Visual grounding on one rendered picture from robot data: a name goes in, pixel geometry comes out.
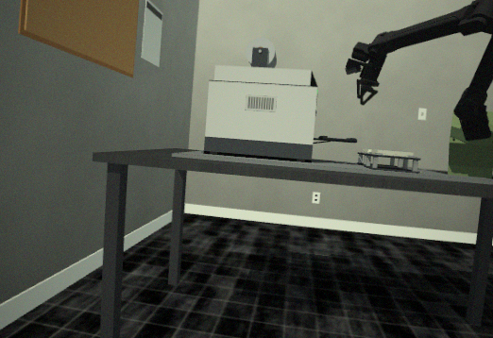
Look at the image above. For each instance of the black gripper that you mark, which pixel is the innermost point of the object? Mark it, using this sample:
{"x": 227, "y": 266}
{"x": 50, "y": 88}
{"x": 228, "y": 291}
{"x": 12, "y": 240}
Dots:
{"x": 368, "y": 87}

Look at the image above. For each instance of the white cylinder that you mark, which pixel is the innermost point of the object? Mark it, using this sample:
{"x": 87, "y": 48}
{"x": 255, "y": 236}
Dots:
{"x": 265, "y": 43}

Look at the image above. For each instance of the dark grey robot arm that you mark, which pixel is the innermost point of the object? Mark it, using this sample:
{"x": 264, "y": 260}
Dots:
{"x": 470, "y": 22}

